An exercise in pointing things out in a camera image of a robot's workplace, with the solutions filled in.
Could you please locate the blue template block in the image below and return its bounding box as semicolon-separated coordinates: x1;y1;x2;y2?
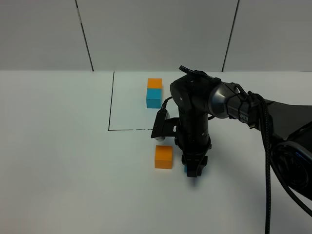
146;88;162;109

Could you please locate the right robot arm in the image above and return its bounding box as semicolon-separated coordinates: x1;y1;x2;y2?
170;68;312;198

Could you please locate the orange template block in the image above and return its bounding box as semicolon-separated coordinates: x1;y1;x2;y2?
147;78;162;89

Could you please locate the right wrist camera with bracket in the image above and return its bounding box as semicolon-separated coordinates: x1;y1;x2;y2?
151;109;179;141

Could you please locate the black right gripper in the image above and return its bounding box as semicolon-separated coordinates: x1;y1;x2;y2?
175;117;211;177

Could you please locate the black braided right cable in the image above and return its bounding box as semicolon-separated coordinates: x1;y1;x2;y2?
247;90;312;234

